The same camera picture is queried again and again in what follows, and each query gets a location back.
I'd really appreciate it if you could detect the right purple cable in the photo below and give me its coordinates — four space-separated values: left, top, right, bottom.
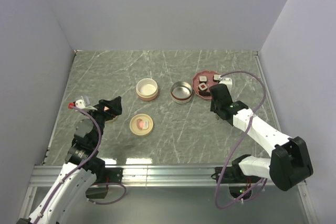
214 70 268 210

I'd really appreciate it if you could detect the pink octagonal plate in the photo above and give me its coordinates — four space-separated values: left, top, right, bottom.
192 70 219 100

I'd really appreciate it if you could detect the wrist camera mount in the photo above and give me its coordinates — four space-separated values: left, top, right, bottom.
219 77 233 93
68 95 97 112

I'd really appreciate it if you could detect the sushi roll white top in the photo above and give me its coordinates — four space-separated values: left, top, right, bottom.
198 76 207 83

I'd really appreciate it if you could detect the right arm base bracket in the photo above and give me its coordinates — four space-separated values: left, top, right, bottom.
221 154 261 184

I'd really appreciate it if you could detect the aluminium front rail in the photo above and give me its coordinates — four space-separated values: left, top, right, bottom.
28 164 219 187

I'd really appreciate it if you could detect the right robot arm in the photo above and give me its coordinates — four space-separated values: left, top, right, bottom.
209 84 313 191

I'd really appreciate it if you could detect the cream lid with label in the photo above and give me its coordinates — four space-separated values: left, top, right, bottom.
129 114 154 136

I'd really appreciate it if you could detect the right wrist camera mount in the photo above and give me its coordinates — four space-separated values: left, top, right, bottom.
219 77 233 93

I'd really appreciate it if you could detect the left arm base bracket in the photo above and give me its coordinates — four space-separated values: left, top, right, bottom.
86 167 123 200

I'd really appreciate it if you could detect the sushi roll red centre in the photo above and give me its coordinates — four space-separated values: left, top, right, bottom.
198 83 208 91

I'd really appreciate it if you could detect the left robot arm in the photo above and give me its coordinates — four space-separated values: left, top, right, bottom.
18 96 123 223

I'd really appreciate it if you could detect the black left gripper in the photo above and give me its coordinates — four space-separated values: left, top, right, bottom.
83 95 121 145

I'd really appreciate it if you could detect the pink bowl white inside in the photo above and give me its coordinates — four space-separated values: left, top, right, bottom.
136 78 159 101

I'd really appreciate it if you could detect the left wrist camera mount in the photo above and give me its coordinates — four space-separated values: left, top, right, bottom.
68 95 97 112

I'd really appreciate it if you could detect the steel bowl red band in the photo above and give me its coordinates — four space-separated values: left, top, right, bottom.
170 81 193 104

